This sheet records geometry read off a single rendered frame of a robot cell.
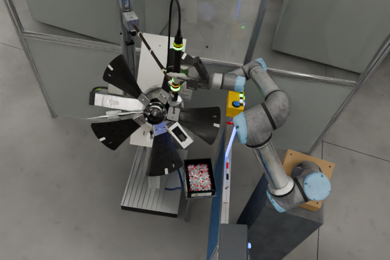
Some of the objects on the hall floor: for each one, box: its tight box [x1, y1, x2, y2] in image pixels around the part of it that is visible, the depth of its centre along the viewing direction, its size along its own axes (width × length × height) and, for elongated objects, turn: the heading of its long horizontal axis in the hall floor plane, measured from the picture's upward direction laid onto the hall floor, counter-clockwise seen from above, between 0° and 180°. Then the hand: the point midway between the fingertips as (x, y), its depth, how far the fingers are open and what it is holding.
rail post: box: [212, 122, 226, 175], centre depth 245 cm, size 4×4×78 cm
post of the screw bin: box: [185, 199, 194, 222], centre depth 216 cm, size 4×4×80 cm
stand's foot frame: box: [121, 145, 187, 218], centre depth 264 cm, size 62×46×8 cm
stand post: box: [147, 147, 160, 189], centre depth 226 cm, size 4×9×91 cm, turn 79°
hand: (170, 69), depth 140 cm, fingers closed on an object, 4 cm apart
